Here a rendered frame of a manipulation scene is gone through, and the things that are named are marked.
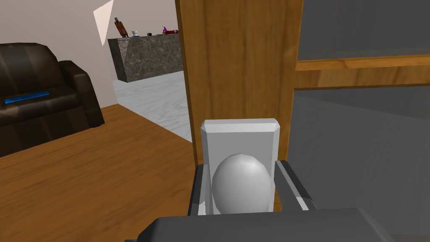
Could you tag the dark marble kitchen counter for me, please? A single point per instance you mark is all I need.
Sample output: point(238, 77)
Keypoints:
point(147, 57)

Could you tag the grey ball door knob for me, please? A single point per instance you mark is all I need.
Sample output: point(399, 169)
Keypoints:
point(242, 183)

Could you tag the dark brown leather sofa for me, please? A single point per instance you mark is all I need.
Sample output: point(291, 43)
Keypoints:
point(37, 97)

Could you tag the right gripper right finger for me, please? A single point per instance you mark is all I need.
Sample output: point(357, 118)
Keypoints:
point(293, 188)

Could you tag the wooden door leaf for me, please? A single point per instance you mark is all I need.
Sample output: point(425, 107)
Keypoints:
point(242, 67)

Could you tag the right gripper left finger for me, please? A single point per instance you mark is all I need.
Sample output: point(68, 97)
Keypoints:
point(199, 191)

